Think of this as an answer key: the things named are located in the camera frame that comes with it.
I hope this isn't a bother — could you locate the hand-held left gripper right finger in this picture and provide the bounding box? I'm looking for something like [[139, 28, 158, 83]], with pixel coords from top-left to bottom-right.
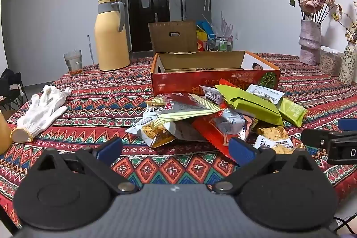
[[211, 137, 321, 194]]

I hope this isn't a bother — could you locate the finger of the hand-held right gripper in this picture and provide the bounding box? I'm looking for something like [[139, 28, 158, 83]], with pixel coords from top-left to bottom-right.
[[301, 129, 336, 148], [337, 119, 357, 132]]

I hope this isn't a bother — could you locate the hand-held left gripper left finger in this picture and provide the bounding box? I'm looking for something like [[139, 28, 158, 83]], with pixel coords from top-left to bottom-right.
[[29, 137, 140, 194]]

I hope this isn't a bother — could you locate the small green snack packet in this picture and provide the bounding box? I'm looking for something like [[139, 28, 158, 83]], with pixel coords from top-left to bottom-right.
[[278, 97, 309, 127]]

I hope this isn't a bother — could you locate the large green snack packet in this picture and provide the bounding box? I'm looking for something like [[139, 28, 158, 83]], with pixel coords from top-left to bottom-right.
[[216, 85, 284, 127]]

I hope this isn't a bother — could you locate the pile of assorted snack packets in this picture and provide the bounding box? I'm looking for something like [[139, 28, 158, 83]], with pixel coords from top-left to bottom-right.
[[125, 84, 309, 160]]

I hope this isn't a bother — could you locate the red cardboard box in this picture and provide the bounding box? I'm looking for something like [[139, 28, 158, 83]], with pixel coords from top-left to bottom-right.
[[151, 51, 281, 97]]

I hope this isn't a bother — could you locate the floral patterned vase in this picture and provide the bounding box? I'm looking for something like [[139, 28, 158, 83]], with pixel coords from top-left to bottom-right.
[[338, 41, 357, 86]]

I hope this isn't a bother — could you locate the glass jar of seeds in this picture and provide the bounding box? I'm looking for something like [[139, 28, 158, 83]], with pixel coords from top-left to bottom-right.
[[319, 46, 343, 77]]

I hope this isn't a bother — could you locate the white cotton glove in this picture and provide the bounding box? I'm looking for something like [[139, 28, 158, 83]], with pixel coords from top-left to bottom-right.
[[11, 85, 72, 143]]

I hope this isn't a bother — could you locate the pink ceramic vase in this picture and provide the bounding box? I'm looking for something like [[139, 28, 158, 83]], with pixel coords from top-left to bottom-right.
[[298, 20, 322, 66]]

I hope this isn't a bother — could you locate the glass cup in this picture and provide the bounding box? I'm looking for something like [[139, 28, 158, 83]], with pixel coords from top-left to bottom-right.
[[64, 50, 83, 76]]

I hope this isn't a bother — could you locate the yellow flower branch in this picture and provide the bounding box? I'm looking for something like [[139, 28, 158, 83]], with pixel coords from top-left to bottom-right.
[[332, 0, 357, 45]]

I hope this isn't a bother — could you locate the white mop pole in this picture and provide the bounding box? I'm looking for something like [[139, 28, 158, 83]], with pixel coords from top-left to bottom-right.
[[87, 34, 95, 63]]

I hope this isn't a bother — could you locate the yellow container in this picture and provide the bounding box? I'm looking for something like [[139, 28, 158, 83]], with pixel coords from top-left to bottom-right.
[[0, 110, 13, 155]]

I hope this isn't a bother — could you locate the yellow thermos jug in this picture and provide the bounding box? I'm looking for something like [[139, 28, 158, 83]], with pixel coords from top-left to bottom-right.
[[94, 0, 131, 72]]

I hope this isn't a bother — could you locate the black bag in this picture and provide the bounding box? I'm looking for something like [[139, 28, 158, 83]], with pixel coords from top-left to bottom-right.
[[0, 68, 28, 110]]

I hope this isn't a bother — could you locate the brown chair back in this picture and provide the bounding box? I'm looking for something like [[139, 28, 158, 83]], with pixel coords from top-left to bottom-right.
[[148, 21, 198, 54]]

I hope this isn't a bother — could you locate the pink dried plant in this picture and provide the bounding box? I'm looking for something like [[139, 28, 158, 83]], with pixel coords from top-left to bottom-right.
[[213, 11, 235, 36]]

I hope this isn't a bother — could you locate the blue plastic item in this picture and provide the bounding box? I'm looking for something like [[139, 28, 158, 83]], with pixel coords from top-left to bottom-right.
[[196, 21, 215, 35]]

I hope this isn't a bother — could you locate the dark door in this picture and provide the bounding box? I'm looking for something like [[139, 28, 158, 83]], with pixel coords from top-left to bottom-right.
[[127, 0, 170, 53]]

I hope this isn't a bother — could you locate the wire trolley with bottles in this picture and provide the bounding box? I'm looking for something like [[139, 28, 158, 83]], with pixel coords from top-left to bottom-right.
[[206, 34, 233, 52]]

